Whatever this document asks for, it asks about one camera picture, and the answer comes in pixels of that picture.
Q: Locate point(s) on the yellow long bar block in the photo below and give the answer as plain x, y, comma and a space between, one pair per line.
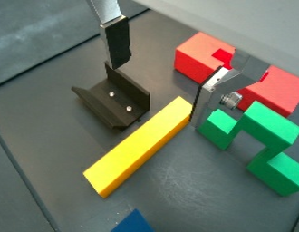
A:
111, 171

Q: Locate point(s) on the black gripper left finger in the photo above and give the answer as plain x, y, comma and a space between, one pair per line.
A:
113, 30

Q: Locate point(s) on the red board with cutouts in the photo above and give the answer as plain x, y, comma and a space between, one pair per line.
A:
203, 53

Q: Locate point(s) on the blue U-shaped block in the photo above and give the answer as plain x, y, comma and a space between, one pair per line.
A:
133, 223

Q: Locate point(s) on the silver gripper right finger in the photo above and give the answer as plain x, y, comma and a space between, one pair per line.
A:
219, 89

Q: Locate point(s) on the black angled bracket holder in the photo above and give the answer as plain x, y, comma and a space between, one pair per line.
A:
117, 99

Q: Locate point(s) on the green stepped block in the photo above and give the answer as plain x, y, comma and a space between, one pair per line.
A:
272, 166

